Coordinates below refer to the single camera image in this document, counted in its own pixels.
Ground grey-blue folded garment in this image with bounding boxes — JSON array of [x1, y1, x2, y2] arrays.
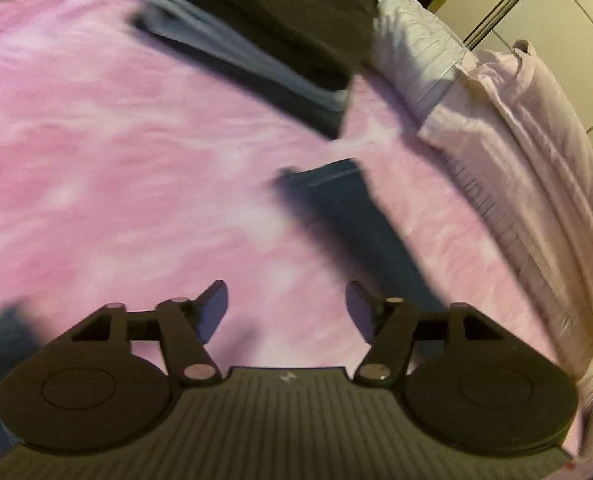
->
[[131, 0, 352, 138]]

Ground grey textured pillow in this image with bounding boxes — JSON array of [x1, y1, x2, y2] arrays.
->
[[296, 0, 472, 121]]

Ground black garment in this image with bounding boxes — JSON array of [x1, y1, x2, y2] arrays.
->
[[156, 0, 380, 93]]

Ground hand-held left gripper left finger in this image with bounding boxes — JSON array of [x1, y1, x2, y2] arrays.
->
[[46, 280, 230, 387]]

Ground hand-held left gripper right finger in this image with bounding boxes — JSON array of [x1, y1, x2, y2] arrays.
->
[[344, 281, 526, 388]]

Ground dark blue pants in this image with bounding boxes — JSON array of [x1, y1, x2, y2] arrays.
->
[[0, 159, 447, 466]]

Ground white wardrobe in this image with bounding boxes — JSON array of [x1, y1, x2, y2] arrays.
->
[[387, 0, 593, 136]]

